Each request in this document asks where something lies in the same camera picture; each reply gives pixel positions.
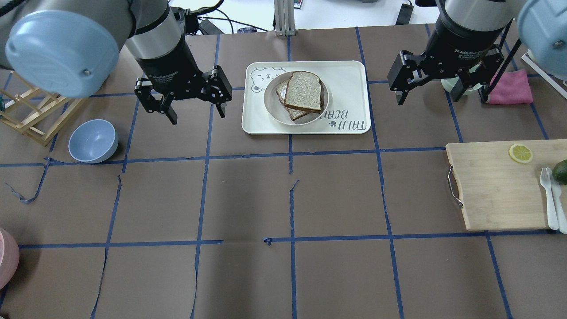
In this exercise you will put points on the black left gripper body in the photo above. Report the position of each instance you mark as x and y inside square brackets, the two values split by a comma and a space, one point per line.
[167, 65]

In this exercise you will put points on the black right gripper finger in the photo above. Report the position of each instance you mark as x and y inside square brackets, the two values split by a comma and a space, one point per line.
[463, 83]
[401, 95]

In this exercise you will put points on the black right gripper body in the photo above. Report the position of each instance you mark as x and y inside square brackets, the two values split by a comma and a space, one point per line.
[461, 40]

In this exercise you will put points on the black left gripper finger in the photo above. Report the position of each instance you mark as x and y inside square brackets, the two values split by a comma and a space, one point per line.
[166, 109]
[220, 104]

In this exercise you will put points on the white round plate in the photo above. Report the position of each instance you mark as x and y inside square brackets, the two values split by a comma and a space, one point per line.
[274, 97]

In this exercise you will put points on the plain bread slice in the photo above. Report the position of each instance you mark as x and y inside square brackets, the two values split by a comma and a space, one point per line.
[304, 92]

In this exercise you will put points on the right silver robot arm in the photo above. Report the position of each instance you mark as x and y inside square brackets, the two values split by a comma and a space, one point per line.
[538, 24]

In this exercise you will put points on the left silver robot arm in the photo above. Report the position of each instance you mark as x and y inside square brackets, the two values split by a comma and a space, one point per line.
[72, 46]

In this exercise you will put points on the pink cloth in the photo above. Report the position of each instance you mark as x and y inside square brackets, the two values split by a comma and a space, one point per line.
[512, 88]

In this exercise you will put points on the cream bear tray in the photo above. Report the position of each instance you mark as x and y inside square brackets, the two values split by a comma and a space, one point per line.
[348, 112]

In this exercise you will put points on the small black power adapter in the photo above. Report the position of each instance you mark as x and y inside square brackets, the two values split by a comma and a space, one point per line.
[405, 13]

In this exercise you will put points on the blue bowl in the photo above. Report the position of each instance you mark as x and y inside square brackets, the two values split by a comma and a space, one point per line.
[94, 141]

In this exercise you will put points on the lemon half slice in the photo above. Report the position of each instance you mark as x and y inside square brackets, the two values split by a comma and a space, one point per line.
[520, 153]

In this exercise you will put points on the wooden cutting board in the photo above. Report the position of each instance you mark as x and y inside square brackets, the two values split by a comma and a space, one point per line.
[498, 193]

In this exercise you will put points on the white plastic fork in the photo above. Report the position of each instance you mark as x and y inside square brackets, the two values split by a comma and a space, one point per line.
[545, 182]

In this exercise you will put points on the wooden cup rack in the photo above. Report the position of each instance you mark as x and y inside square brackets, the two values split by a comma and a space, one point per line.
[24, 111]

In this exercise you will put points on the green lime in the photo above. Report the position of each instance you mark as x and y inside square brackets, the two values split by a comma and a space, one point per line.
[559, 172]

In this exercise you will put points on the pink bowl with ice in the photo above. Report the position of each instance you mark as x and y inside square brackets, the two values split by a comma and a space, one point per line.
[9, 257]

